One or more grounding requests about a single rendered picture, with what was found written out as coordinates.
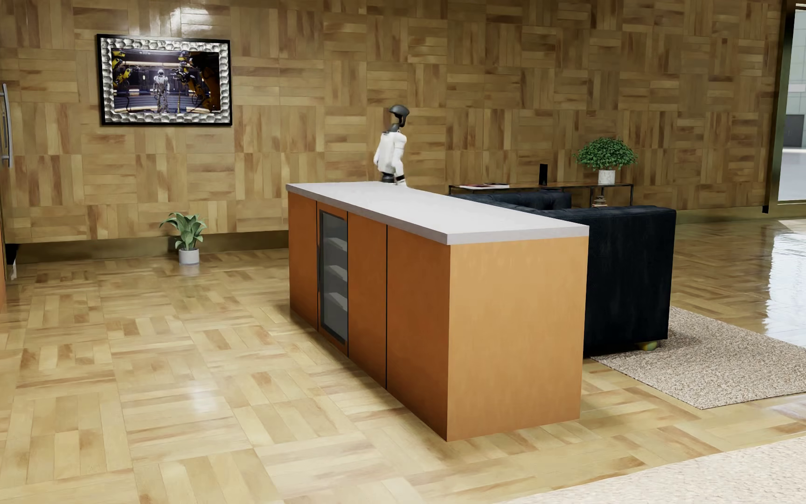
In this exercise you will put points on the red and white book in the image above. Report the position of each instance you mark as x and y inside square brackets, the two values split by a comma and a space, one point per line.
[483, 186]

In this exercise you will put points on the cream shaggy rug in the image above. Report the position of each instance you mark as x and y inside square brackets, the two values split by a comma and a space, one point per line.
[725, 472]

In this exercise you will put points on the black sofa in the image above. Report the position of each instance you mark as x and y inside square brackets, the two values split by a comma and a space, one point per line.
[620, 266]

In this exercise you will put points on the black cylinder speaker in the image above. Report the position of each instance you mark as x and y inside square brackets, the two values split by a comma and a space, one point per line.
[543, 174]

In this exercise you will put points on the wooden kitchen island counter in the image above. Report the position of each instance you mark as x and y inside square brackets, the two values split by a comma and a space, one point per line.
[445, 294]

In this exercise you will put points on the white humanoid robot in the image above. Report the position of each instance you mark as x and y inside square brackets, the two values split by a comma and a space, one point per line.
[392, 150]

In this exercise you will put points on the bushy green potted plant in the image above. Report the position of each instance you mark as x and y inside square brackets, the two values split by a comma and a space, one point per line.
[606, 156]

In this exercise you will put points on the silver framed wall picture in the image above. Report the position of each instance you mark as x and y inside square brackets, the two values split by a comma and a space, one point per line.
[164, 80]

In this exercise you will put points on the glass door wine cooler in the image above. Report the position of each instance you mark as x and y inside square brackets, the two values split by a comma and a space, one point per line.
[334, 285]

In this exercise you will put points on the small leafy potted plant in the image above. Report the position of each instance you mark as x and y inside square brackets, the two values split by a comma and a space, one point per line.
[187, 234]

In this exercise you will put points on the beige speckled rug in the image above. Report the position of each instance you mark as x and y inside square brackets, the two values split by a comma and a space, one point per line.
[725, 364]

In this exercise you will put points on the dark console table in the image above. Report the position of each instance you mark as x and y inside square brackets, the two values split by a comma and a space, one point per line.
[557, 186]

